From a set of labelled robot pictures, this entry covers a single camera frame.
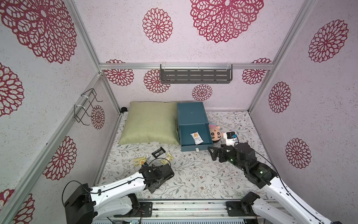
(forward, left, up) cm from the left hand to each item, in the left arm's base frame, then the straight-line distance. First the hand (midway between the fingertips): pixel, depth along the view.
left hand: (161, 180), depth 80 cm
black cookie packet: (+19, +4, -3) cm, 20 cm away
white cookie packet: (+22, -22, +11) cm, 33 cm away
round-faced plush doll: (+31, -37, +2) cm, 48 cm away
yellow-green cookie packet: (+15, -4, -2) cm, 16 cm away
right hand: (+12, -29, +19) cm, 36 cm away
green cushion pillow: (+35, +9, +10) cm, 38 cm away
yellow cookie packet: (+13, +16, -2) cm, 20 cm away
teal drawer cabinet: (+35, -19, +15) cm, 42 cm away
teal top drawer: (+20, -15, +8) cm, 27 cm away
